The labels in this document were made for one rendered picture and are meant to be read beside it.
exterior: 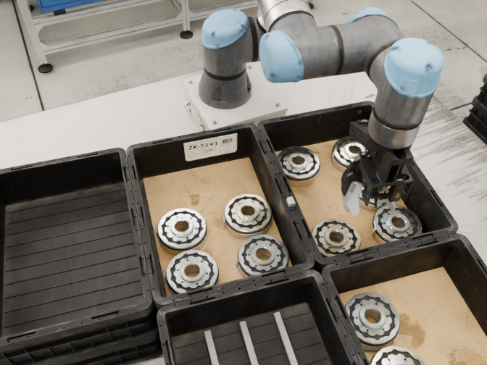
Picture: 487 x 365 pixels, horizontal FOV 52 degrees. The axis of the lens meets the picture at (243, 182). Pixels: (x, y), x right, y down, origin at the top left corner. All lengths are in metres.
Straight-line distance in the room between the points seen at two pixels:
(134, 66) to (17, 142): 1.47
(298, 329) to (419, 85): 0.51
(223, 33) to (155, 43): 1.83
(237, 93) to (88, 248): 0.58
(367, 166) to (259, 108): 0.60
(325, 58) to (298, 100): 0.84
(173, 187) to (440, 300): 0.62
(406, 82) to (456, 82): 2.32
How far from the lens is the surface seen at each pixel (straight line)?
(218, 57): 1.30
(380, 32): 0.78
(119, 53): 3.03
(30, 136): 1.56
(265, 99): 1.41
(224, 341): 0.96
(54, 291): 1.06
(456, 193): 1.43
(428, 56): 0.72
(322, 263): 0.93
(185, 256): 1.01
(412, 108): 0.73
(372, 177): 0.83
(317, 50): 0.74
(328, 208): 1.13
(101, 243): 1.10
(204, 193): 1.14
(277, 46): 0.73
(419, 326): 1.03
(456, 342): 1.04
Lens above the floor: 1.72
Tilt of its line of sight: 50 degrees down
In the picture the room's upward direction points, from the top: 1 degrees clockwise
